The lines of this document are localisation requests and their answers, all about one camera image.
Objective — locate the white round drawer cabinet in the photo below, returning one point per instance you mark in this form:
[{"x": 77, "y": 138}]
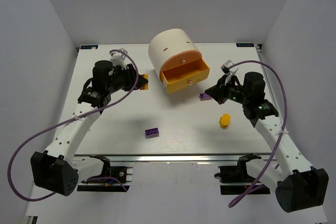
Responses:
[{"x": 166, "y": 44}]

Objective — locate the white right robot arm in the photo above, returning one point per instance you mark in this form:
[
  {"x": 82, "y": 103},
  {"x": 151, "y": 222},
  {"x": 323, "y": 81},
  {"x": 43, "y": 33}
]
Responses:
[{"x": 297, "y": 184}]

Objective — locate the yellow drawer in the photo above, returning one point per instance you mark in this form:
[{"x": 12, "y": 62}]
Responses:
[{"x": 184, "y": 76}]

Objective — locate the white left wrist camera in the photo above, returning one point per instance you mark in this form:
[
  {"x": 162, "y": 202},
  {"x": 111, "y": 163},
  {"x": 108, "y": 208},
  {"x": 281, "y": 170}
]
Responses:
[{"x": 117, "y": 58}]

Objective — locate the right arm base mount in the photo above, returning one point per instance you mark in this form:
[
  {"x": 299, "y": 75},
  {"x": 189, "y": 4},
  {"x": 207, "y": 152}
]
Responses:
[{"x": 236, "y": 179}]

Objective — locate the orange drawer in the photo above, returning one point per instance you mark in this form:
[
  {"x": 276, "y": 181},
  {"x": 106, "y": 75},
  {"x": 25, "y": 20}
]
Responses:
[{"x": 180, "y": 59}]

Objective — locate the purple lego brick underside up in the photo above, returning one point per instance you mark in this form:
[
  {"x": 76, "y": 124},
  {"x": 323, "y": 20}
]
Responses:
[{"x": 153, "y": 132}]

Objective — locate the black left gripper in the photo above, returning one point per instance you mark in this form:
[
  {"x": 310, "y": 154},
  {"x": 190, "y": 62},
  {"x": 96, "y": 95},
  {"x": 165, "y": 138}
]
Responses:
[{"x": 132, "y": 76}]

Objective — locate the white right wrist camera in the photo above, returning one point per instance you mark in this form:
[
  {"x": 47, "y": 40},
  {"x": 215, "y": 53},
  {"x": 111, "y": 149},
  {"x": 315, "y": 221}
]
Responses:
[{"x": 229, "y": 70}]

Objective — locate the blue label sticker left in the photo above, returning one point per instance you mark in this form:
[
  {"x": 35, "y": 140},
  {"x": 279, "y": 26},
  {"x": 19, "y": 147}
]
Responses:
[{"x": 88, "y": 47}]

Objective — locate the blue label sticker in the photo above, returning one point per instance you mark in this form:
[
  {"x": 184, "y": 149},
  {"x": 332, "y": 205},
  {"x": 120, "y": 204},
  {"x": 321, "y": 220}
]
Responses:
[
  {"x": 88, "y": 47},
  {"x": 243, "y": 45}
]

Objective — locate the blue label sticker right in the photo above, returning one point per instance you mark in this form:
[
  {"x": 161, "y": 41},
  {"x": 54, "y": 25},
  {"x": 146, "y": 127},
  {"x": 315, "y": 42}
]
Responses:
[{"x": 243, "y": 45}]

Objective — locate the yellow rounded lego brick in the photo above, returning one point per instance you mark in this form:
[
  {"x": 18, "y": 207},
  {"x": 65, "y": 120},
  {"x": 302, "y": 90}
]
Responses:
[{"x": 224, "y": 121}]

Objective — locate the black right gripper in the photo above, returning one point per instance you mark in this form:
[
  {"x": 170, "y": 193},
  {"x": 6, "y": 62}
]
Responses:
[{"x": 223, "y": 89}]

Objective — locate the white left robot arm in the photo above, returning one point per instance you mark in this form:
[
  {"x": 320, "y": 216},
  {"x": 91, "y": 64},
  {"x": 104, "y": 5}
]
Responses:
[{"x": 54, "y": 169}]

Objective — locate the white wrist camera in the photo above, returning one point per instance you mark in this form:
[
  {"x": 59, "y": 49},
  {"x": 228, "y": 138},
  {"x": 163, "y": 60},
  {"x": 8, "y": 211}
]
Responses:
[
  {"x": 117, "y": 58},
  {"x": 229, "y": 70}
]

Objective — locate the aluminium table edge rail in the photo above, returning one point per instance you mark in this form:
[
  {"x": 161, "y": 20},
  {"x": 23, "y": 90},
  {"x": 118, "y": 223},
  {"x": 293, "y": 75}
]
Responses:
[{"x": 174, "y": 157}]

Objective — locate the purple lego brick studs up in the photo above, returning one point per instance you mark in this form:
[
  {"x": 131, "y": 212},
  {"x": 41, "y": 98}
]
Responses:
[{"x": 204, "y": 97}]

